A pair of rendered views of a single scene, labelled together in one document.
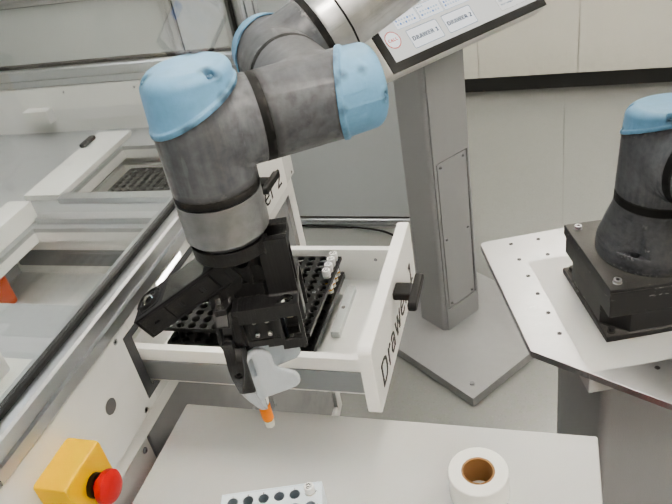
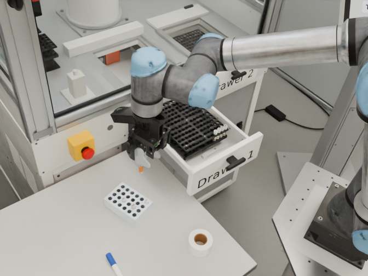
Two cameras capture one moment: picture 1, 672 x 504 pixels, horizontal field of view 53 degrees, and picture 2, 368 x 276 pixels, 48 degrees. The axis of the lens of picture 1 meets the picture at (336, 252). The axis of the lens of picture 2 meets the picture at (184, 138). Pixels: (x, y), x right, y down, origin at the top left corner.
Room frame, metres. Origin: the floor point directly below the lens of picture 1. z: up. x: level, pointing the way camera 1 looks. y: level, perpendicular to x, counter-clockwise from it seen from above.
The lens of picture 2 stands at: (-0.09, -0.33, 1.82)
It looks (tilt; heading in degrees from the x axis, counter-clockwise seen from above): 45 degrees down; 27
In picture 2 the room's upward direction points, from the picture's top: 6 degrees clockwise
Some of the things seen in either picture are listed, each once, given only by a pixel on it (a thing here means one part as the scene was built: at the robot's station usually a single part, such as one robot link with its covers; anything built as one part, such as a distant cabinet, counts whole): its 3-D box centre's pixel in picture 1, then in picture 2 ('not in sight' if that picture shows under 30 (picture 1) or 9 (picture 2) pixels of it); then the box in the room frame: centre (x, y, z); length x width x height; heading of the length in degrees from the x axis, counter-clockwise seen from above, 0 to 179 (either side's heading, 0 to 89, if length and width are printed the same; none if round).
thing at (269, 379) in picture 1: (271, 381); (142, 160); (0.51, 0.09, 1.00); 0.06 x 0.03 x 0.09; 86
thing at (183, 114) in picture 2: (259, 307); (185, 126); (0.81, 0.13, 0.87); 0.22 x 0.18 x 0.06; 70
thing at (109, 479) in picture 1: (104, 486); (87, 153); (0.53, 0.31, 0.88); 0.04 x 0.03 x 0.04; 160
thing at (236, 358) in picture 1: (238, 352); (134, 145); (0.50, 0.11, 1.05); 0.05 x 0.02 x 0.09; 176
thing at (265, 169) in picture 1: (255, 197); (230, 77); (1.15, 0.13, 0.87); 0.29 x 0.02 x 0.11; 160
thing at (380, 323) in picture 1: (390, 309); (225, 162); (0.74, -0.06, 0.87); 0.29 x 0.02 x 0.11; 160
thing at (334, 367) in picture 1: (254, 309); (184, 126); (0.82, 0.14, 0.86); 0.40 x 0.26 x 0.06; 70
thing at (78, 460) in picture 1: (79, 483); (82, 146); (0.54, 0.34, 0.88); 0.07 x 0.05 x 0.07; 160
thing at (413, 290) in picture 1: (407, 291); (233, 161); (0.74, -0.08, 0.91); 0.07 x 0.04 x 0.01; 160
